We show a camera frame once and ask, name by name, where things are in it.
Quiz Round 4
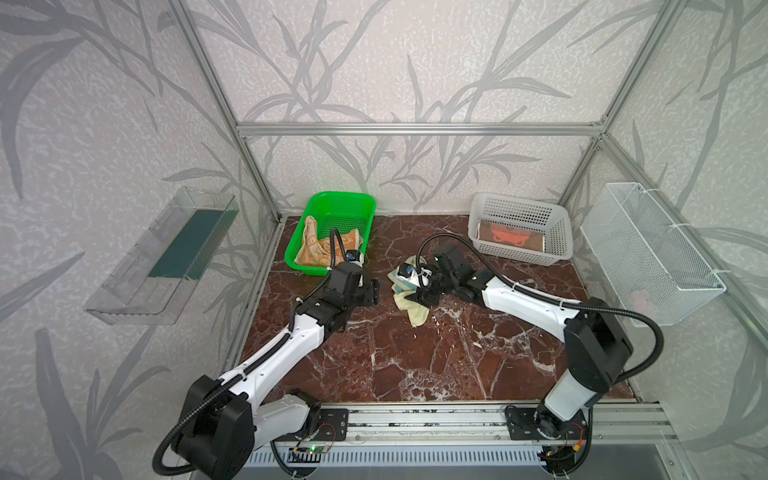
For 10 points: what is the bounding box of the white wire mesh basket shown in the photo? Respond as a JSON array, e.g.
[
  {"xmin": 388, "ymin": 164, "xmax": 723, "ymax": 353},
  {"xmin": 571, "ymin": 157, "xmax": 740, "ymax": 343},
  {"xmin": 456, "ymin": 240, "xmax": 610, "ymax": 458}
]
[{"xmin": 581, "ymin": 182, "xmax": 727, "ymax": 326}]

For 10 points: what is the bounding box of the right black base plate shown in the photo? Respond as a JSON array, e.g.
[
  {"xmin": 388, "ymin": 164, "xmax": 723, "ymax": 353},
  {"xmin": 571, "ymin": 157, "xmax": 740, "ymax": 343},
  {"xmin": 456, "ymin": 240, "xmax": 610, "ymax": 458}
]
[{"xmin": 503, "ymin": 405, "xmax": 588, "ymax": 441}]

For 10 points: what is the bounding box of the black corrugated cable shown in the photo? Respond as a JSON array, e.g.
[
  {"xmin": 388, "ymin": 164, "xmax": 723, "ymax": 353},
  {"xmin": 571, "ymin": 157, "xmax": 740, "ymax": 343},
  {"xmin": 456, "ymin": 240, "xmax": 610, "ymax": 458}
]
[
  {"xmin": 415, "ymin": 232, "xmax": 665, "ymax": 385},
  {"xmin": 151, "ymin": 227, "xmax": 349, "ymax": 478}
]

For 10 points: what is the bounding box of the peach patterned towel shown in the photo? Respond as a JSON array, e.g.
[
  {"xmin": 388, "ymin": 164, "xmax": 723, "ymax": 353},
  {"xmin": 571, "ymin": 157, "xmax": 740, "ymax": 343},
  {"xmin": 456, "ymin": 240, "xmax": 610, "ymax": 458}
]
[{"xmin": 294, "ymin": 216, "xmax": 363, "ymax": 267}]

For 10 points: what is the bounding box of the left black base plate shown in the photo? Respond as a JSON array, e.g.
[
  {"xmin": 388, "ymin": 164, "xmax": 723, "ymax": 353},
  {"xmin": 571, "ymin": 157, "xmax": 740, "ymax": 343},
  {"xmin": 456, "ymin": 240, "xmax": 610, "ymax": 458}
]
[{"xmin": 293, "ymin": 407, "xmax": 350, "ymax": 442}]

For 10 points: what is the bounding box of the aluminium front rail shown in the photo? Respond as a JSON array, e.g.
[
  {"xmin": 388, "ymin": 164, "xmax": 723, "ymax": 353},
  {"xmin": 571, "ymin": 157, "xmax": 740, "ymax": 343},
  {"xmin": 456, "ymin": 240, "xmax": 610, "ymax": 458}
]
[{"xmin": 173, "ymin": 401, "xmax": 679, "ymax": 448}]

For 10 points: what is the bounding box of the green plastic basket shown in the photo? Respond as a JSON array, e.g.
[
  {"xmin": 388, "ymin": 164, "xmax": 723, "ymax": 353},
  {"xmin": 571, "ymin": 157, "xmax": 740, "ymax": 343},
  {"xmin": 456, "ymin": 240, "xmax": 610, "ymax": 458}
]
[{"xmin": 283, "ymin": 190, "xmax": 379, "ymax": 278}]

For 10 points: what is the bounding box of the aluminium frame crossbar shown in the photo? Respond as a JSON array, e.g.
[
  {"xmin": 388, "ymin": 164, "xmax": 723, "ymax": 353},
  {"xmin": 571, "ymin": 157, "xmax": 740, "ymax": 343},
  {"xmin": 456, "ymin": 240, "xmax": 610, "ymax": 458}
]
[{"xmin": 236, "ymin": 122, "xmax": 602, "ymax": 137}]

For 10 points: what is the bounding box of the pink brown bear towel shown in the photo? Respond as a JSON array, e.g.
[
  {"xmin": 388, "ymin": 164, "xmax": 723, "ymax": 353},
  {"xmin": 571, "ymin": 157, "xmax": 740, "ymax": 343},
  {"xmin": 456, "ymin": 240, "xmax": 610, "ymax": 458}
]
[{"xmin": 477, "ymin": 220, "xmax": 546, "ymax": 252}]

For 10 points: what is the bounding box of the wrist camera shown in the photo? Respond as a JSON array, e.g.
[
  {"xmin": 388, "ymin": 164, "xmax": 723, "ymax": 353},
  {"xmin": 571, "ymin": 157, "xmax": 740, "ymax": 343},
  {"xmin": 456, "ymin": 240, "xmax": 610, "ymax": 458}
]
[
  {"xmin": 397, "ymin": 262, "xmax": 431, "ymax": 289},
  {"xmin": 344, "ymin": 250, "xmax": 364, "ymax": 266}
]

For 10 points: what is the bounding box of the clear plastic wall shelf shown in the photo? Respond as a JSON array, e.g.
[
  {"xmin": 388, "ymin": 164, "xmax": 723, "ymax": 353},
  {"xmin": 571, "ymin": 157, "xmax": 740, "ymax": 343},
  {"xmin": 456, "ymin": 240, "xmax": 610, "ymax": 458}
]
[{"xmin": 84, "ymin": 187, "xmax": 239, "ymax": 326}]

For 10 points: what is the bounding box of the left black corrugated cable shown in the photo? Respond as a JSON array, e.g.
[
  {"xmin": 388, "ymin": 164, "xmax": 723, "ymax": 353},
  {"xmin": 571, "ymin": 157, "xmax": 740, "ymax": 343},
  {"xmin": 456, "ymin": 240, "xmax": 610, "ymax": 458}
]
[{"xmin": 151, "ymin": 227, "xmax": 349, "ymax": 478}]

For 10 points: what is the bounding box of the yellow green towel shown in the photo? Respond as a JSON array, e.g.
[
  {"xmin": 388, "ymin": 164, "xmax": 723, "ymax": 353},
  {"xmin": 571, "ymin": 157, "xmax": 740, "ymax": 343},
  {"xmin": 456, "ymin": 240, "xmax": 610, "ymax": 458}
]
[{"xmin": 387, "ymin": 256, "xmax": 429, "ymax": 327}]

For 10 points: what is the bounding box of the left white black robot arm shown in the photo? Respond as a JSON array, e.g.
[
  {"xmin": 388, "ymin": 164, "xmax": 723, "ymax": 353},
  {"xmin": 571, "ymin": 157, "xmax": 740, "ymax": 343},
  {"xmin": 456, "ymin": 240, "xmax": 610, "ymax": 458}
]
[{"xmin": 152, "ymin": 261, "xmax": 380, "ymax": 479}]

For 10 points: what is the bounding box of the right black corrugated cable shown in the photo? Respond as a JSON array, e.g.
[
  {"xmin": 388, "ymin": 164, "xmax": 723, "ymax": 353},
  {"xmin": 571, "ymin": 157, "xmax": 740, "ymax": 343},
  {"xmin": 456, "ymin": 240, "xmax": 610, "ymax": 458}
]
[{"xmin": 415, "ymin": 232, "xmax": 665, "ymax": 385}]

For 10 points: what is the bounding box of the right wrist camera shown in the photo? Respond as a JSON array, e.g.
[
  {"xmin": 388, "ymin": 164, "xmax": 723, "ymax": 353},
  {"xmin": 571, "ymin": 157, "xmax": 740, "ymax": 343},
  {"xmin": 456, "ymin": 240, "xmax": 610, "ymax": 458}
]
[{"xmin": 397, "ymin": 262, "xmax": 431, "ymax": 289}]

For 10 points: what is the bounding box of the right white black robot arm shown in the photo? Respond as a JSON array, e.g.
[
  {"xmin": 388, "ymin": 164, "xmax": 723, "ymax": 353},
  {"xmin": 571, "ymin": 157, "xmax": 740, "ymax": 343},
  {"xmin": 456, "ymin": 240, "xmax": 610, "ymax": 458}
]
[{"xmin": 395, "ymin": 245, "xmax": 633, "ymax": 424}]

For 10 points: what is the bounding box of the white plastic basket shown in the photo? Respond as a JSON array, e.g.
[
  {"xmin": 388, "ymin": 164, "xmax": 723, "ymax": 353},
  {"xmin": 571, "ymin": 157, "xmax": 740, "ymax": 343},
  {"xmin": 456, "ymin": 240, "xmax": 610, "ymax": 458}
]
[{"xmin": 468, "ymin": 193, "xmax": 573, "ymax": 266}]

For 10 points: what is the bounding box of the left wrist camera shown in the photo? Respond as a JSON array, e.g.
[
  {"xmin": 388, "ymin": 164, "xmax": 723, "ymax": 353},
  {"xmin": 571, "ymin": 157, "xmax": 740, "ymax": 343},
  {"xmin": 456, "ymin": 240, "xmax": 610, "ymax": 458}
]
[{"xmin": 344, "ymin": 250, "xmax": 364, "ymax": 266}]

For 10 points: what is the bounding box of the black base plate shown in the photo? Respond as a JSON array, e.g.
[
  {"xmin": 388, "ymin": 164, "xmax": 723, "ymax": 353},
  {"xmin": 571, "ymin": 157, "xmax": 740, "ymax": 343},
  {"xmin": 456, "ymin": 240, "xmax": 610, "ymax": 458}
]
[
  {"xmin": 503, "ymin": 405, "xmax": 588, "ymax": 441},
  {"xmin": 293, "ymin": 407, "xmax": 350, "ymax": 442}
]

